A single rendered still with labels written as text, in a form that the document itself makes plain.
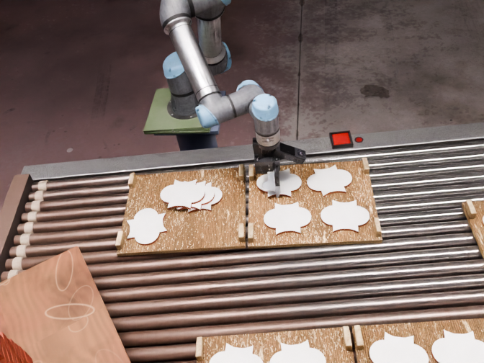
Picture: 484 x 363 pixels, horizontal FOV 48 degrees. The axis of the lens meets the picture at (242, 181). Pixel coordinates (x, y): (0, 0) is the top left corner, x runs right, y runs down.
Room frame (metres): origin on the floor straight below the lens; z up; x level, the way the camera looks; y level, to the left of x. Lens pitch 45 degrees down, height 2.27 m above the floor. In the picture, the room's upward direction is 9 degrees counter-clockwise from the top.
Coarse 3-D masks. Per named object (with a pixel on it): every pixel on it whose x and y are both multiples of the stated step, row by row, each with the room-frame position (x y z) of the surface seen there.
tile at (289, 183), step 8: (264, 176) 1.31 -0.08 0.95; (280, 176) 1.30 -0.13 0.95; (288, 176) 1.29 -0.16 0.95; (296, 176) 1.29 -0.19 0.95; (256, 184) 1.28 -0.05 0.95; (280, 184) 1.26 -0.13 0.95; (288, 184) 1.26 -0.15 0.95; (296, 184) 1.25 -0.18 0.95; (272, 192) 1.23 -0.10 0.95; (288, 192) 1.22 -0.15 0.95
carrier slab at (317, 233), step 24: (288, 168) 1.35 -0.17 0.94; (312, 168) 1.33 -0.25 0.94; (336, 168) 1.31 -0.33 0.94; (360, 168) 1.29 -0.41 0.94; (264, 192) 1.25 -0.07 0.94; (312, 192) 1.22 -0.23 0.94; (360, 192) 1.18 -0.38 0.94; (312, 216) 1.11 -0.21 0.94; (264, 240) 1.05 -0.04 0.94; (288, 240) 1.03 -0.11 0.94; (312, 240) 1.02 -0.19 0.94; (336, 240) 1.01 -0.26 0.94; (360, 240) 0.99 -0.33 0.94
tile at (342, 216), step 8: (328, 208) 1.13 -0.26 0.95; (336, 208) 1.12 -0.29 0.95; (344, 208) 1.12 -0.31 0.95; (352, 208) 1.11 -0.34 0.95; (360, 208) 1.11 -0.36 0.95; (328, 216) 1.10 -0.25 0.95; (336, 216) 1.09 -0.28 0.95; (344, 216) 1.09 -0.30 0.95; (352, 216) 1.08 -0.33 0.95; (360, 216) 1.08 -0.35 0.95; (368, 216) 1.07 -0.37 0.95; (328, 224) 1.06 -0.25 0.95; (336, 224) 1.06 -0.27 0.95; (344, 224) 1.05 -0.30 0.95; (352, 224) 1.05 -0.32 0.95; (360, 224) 1.05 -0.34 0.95
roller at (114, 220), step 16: (384, 192) 1.18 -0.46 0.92; (400, 192) 1.17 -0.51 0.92; (416, 192) 1.16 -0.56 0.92; (432, 192) 1.15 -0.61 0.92; (448, 192) 1.15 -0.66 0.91; (464, 192) 1.14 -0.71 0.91; (480, 192) 1.13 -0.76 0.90; (32, 224) 1.28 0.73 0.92; (48, 224) 1.27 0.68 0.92; (64, 224) 1.26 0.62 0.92; (80, 224) 1.25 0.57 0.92; (96, 224) 1.24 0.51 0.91; (112, 224) 1.24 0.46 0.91
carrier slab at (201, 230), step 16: (144, 176) 1.41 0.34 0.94; (160, 176) 1.40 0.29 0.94; (176, 176) 1.39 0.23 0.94; (192, 176) 1.38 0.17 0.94; (208, 176) 1.37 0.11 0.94; (224, 176) 1.35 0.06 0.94; (144, 192) 1.34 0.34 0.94; (160, 192) 1.32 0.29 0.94; (224, 192) 1.28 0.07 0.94; (240, 192) 1.27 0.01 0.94; (128, 208) 1.27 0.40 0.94; (144, 208) 1.26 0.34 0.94; (160, 208) 1.25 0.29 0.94; (176, 208) 1.24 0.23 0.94; (224, 208) 1.21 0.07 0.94; (240, 208) 1.19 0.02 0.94; (128, 224) 1.20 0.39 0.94; (176, 224) 1.17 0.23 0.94; (192, 224) 1.16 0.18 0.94; (208, 224) 1.15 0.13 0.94; (224, 224) 1.14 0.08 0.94; (128, 240) 1.13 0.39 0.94; (160, 240) 1.11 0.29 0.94; (176, 240) 1.10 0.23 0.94; (192, 240) 1.09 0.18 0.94; (208, 240) 1.08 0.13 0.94; (224, 240) 1.07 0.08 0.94
